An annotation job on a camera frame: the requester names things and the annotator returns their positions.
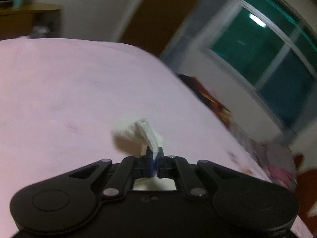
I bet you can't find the white knit garment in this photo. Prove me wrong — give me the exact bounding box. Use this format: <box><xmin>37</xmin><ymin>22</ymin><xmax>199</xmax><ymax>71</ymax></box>
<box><xmin>112</xmin><ymin>118</ymin><xmax>164</xmax><ymax>159</ymax></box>

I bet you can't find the pile of pink grey clothes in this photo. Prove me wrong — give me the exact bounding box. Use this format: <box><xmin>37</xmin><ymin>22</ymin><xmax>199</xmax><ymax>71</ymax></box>
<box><xmin>229</xmin><ymin>124</ymin><xmax>297</xmax><ymax>191</ymax></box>

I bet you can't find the red orange patterned cloth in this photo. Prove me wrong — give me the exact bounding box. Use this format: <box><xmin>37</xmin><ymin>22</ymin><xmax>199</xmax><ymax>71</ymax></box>
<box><xmin>177</xmin><ymin>74</ymin><xmax>232</xmax><ymax>129</ymax></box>

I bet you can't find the pink floral bed sheet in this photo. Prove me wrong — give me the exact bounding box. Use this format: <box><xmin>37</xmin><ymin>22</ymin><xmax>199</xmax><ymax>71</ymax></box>
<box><xmin>0</xmin><ymin>37</ymin><xmax>312</xmax><ymax>238</ymax></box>

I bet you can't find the red and white headboard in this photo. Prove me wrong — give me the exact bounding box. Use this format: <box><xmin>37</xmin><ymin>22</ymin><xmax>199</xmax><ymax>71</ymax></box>
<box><xmin>293</xmin><ymin>154</ymin><xmax>316</xmax><ymax>237</ymax></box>

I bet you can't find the brown wooden door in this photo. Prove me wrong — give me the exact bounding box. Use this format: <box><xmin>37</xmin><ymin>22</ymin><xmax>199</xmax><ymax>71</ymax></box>
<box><xmin>120</xmin><ymin>0</ymin><xmax>198</xmax><ymax>57</ymax></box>

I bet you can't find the green glass window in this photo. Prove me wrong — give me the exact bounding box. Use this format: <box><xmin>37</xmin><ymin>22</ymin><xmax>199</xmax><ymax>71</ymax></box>
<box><xmin>207</xmin><ymin>0</ymin><xmax>316</xmax><ymax>133</ymax></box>

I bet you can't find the grey curtain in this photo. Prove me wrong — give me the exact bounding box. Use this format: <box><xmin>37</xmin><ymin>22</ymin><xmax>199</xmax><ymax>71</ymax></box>
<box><xmin>159</xmin><ymin>0</ymin><xmax>229</xmax><ymax>62</ymax></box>

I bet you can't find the wooden shelf unit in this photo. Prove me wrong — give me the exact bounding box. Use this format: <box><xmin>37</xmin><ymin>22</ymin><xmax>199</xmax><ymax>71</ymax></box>
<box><xmin>1</xmin><ymin>0</ymin><xmax>62</xmax><ymax>40</ymax></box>

